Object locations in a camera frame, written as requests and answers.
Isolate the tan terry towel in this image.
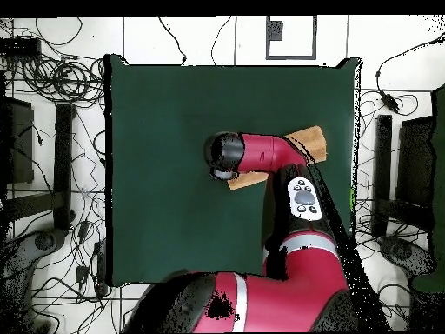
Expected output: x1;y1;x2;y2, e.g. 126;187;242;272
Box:
227;124;328;191

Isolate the dark green table cloth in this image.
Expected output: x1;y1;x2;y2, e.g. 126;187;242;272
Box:
103;53;362;288

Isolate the black power strip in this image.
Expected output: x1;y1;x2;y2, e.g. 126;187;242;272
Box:
93;239;108;297

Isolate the black stand base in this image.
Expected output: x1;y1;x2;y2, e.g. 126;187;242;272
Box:
370;114;434;237
4;103;76;232

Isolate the black power adapter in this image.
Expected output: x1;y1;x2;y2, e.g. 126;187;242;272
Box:
379;90;401;113

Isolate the grey chair base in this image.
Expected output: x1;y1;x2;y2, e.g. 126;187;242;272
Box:
377;235;437;277
0;227;68;333

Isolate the black box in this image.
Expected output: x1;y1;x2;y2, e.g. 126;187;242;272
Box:
0;96;35;184
395;116;435;210

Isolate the black box device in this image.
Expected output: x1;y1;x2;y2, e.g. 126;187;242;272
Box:
0;37;42;58

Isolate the black floor cable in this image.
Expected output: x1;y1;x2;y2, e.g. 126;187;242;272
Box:
157;16;188;65
210;15;232;66

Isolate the grey floor frame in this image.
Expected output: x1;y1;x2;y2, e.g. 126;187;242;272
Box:
265;15;318;61

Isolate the black coiled cable bundle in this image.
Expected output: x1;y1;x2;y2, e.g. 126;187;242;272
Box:
20;55;105;105

